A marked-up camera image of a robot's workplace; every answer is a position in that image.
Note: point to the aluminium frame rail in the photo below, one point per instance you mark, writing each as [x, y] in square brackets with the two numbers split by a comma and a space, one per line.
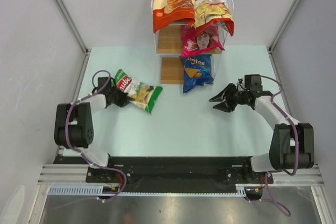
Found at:
[64, 179]

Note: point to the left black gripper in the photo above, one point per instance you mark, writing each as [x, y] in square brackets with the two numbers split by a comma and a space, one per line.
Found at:
[125, 99]

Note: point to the blue Doritos chips bag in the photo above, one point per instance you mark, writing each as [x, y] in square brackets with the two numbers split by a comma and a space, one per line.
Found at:
[197, 72]

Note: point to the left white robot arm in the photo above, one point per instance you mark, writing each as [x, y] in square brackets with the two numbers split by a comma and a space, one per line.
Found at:
[74, 124]

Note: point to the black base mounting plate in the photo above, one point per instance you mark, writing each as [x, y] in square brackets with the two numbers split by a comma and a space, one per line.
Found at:
[177, 175]

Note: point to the red Chuba cassava chips bag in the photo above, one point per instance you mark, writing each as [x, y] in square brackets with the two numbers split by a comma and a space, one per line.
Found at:
[211, 12]

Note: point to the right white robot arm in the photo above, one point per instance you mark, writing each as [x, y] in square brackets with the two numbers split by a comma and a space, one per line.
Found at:
[292, 143]

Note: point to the green Chuba cassava chips bag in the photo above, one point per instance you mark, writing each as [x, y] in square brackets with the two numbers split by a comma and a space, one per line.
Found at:
[142, 95]

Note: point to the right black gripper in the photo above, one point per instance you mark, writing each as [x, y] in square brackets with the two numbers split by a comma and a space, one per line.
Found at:
[228, 91]

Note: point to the pink Real chips bag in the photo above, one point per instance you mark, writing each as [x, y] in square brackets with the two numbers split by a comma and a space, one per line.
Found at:
[204, 42]

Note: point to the orange beige cassava chips bag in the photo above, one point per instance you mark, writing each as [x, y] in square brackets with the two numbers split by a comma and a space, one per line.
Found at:
[165, 12]

